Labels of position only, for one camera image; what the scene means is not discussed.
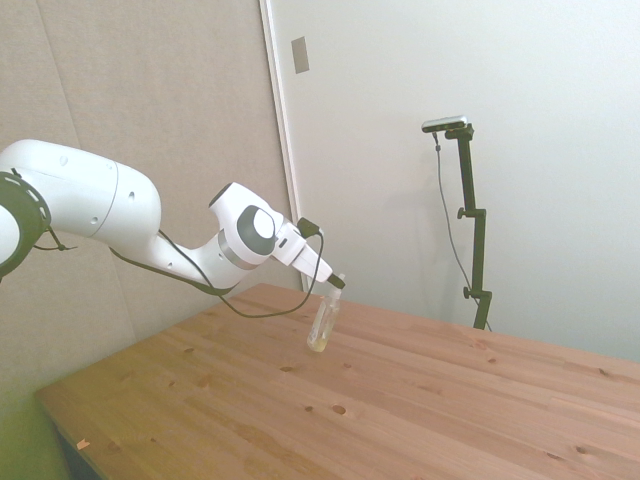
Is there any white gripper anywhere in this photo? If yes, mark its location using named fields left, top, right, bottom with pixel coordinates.
left=273, top=219, right=348, bottom=290

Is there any clear sanitizer pump bottle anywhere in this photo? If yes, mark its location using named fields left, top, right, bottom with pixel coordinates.
left=305, top=272, right=347, bottom=354

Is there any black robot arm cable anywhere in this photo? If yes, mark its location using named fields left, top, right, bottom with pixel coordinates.
left=107, top=216, right=327, bottom=320

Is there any black jointed camera stand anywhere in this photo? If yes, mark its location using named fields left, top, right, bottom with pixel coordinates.
left=441, top=124, right=494, bottom=332

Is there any white wall corner trim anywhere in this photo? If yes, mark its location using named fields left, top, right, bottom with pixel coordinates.
left=258, top=0, right=308, bottom=294

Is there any grey stereo camera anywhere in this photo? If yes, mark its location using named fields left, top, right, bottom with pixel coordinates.
left=421, top=114, right=471, bottom=136

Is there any grey wall plate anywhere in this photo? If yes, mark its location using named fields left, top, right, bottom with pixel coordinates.
left=290, top=35, right=312, bottom=76

